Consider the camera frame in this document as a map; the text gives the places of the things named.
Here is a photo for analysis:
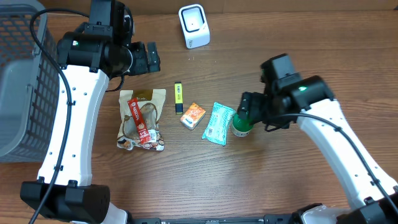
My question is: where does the green lid jar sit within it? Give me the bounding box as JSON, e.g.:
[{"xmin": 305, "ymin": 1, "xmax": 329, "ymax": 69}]
[{"xmin": 231, "ymin": 114, "xmax": 254, "ymax": 138}]

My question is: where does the teal tissue pack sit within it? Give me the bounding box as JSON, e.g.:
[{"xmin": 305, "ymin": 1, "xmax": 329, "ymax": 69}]
[{"xmin": 201, "ymin": 102, "xmax": 236, "ymax": 146}]

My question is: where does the yellow black marker pen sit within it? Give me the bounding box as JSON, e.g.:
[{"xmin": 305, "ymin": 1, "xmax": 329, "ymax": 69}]
[{"xmin": 174, "ymin": 82, "xmax": 183, "ymax": 114}]

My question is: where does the orange snack box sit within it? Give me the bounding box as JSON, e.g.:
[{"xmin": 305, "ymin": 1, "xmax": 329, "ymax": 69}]
[{"xmin": 180, "ymin": 103, "xmax": 206, "ymax": 130}]

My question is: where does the beige PanTree snack pouch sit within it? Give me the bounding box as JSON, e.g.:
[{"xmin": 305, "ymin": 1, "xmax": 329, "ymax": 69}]
[{"xmin": 116, "ymin": 89, "xmax": 166, "ymax": 151}]

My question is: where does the red Nescafe coffee stick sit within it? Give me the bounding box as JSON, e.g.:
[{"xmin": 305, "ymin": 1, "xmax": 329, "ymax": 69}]
[{"xmin": 127, "ymin": 98, "xmax": 151, "ymax": 144}]

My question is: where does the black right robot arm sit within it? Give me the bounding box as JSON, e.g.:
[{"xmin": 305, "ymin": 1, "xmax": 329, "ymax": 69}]
[{"xmin": 237, "ymin": 54, "xmax": 397, "ymax": 223}]

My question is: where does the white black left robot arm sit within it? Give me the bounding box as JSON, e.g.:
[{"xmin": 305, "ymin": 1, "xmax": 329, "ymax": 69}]
[{"xmin": 20, "ymin": 1, "xmax": 160, "ymax": 223}]

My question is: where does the white barcode scanner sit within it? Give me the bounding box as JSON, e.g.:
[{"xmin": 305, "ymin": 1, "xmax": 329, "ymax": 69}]
[{"xmin": 178, "ymin": 4, "xmax": 210, "ymax": 49}]

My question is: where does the grey plastic mesh basket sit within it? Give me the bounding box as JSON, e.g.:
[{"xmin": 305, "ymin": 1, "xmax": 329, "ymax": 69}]
[{"xmin": 1, "ymin": 0, "xmax": 60, "ymax": 163}]

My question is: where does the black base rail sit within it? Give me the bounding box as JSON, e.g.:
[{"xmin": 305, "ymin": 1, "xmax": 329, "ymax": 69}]
[{"xmin": 127, "ymin": 214, "xmax": 303, "ymax": 224}]

